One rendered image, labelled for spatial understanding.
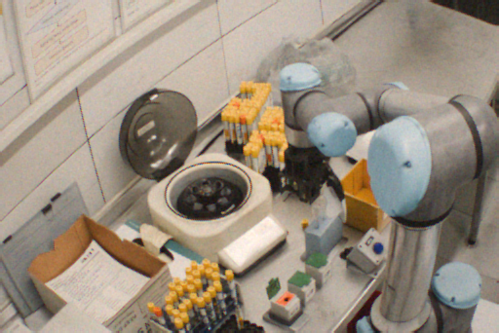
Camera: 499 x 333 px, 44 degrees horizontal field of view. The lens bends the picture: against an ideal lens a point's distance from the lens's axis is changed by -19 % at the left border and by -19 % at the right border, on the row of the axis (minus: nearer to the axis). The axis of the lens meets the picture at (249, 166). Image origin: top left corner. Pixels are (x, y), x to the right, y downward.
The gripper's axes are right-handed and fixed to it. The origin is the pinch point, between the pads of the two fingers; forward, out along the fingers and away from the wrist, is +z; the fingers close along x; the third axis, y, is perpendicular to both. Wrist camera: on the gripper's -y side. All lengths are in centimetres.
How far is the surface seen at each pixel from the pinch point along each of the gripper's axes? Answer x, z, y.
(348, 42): -40, 15, -91
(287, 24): -49, 0, -68
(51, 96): -49, -31, 25
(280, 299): 3.5, 7.4, 19.9
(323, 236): 2.0, 6.2, 0.7
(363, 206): 5.3, 6.9, -12.0
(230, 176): -27.0, 6.0, -6.2
